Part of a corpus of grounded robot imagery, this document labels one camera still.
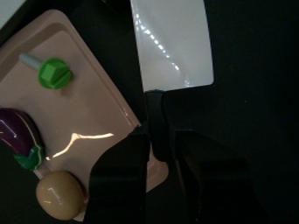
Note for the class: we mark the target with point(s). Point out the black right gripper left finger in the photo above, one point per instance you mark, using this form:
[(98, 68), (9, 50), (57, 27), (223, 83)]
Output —
[(118, 178)]

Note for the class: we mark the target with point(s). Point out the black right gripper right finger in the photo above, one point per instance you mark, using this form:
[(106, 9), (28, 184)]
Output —
[(212, 180)]

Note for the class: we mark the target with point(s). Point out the beige toy potato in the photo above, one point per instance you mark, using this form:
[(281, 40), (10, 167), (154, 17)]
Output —
[(58, 194)]

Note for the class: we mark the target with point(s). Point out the pink plastic tray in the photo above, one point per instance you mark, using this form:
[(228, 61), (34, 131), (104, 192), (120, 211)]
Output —
[(82, 110)]

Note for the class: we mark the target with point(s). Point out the purple toy eggplant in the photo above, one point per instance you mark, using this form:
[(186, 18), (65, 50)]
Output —
[(21, 134)]

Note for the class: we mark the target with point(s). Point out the green toy bolt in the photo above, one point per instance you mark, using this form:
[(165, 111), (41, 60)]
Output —
[(52, 71)]

